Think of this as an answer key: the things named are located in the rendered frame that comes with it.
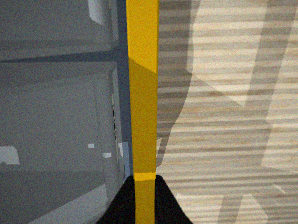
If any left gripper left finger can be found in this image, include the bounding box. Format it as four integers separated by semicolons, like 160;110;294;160
95;175;136;224

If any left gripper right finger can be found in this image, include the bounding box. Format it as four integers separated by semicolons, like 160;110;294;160
154;175;193;224

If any yellow bar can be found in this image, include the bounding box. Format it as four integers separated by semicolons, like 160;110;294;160
126;0;159;224

